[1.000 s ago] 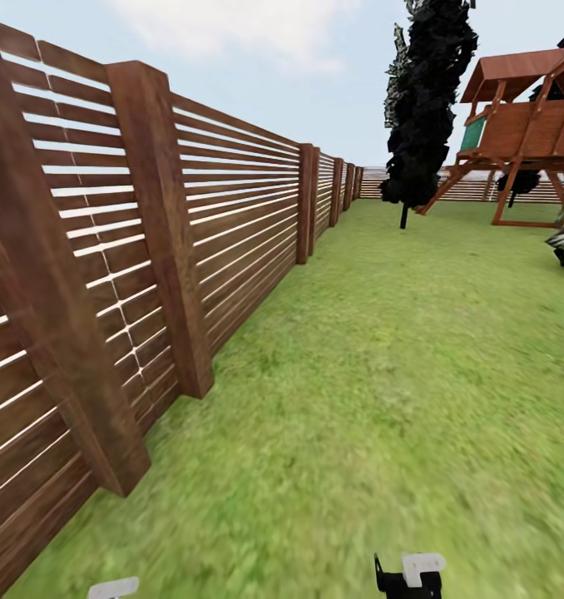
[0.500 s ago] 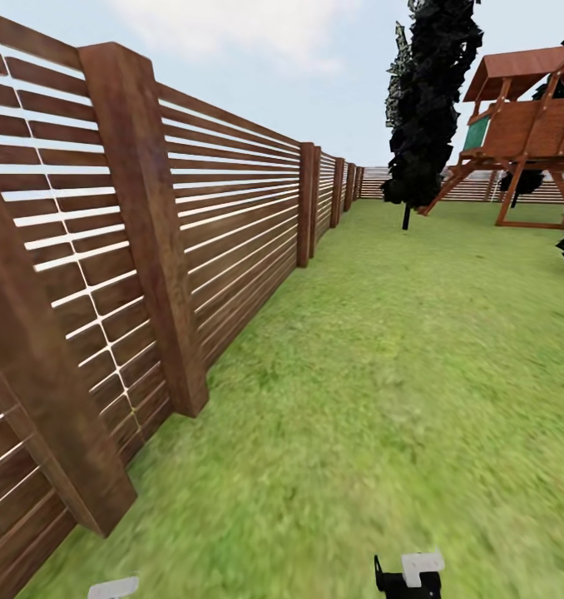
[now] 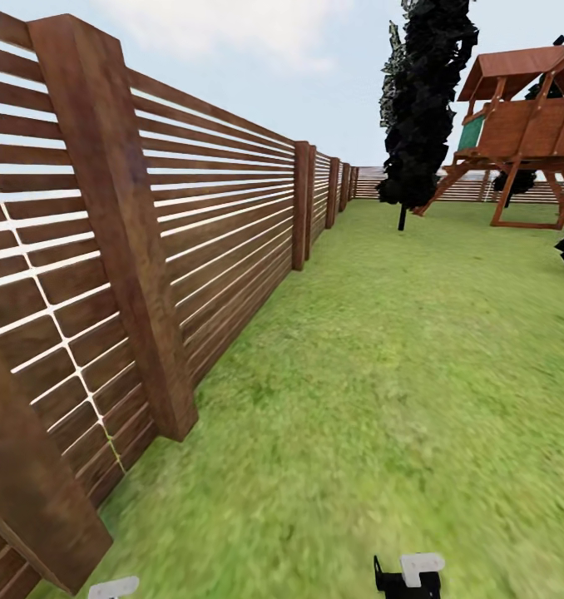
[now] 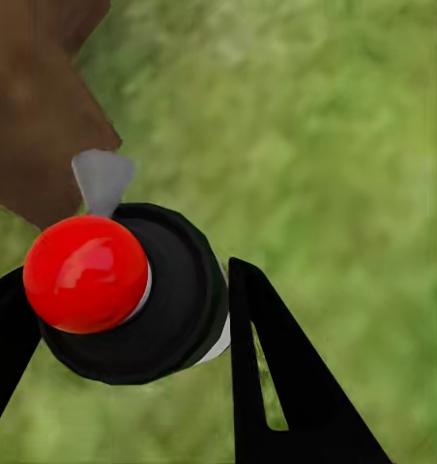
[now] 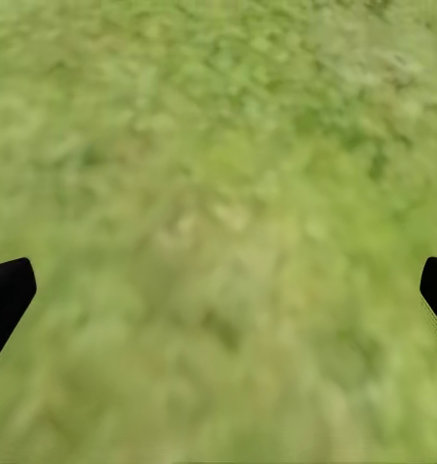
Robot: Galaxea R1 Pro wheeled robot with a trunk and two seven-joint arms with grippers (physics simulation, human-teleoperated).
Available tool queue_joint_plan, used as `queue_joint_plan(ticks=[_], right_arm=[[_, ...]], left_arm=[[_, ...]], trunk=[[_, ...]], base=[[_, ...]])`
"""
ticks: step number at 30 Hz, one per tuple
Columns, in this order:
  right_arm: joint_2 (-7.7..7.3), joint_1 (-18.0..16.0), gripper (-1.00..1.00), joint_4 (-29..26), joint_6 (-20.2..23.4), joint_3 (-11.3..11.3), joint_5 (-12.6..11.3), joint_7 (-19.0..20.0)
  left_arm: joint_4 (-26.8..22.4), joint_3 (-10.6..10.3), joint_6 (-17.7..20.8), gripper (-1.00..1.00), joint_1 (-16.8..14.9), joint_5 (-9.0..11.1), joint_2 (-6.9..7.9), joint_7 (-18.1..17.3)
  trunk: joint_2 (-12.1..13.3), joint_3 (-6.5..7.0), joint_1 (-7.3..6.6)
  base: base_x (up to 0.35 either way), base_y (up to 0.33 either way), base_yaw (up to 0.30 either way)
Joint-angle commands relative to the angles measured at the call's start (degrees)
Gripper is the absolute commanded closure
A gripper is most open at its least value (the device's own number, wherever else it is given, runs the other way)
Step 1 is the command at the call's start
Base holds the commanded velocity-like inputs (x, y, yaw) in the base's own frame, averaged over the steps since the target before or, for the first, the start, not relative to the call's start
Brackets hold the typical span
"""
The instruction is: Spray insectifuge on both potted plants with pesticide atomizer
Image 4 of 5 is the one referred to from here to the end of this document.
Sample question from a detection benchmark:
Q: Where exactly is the insectifuge atomizer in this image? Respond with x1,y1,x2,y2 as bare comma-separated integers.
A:
23,150,231,386

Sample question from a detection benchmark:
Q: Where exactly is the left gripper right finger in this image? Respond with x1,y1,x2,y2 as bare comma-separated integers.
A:
226,257,393,464

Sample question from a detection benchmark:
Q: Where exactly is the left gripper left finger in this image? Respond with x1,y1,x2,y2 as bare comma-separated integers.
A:
0,266,42,419

